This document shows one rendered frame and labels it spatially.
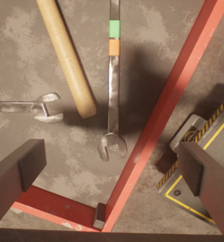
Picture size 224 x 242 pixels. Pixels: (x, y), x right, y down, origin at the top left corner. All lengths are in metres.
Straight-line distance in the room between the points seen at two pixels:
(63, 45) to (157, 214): 1.50
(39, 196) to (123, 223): 1.37
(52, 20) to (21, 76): 0.09
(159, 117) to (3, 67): 0.22
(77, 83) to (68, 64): 0.03
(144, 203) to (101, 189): 1.23
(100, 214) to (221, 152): 0.84
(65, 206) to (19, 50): 0.24
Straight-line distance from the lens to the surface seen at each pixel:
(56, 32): 0.24
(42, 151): 0.17
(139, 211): 1.58
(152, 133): 0.22
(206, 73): 1.28
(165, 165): 1.21
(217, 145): 1.03
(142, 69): 0.25
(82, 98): 0.23
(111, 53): 0.24
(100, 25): 0.25
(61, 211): 0.31
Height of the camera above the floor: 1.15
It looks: 74 degrees down
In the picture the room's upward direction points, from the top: 174 degrees counter-clockwise
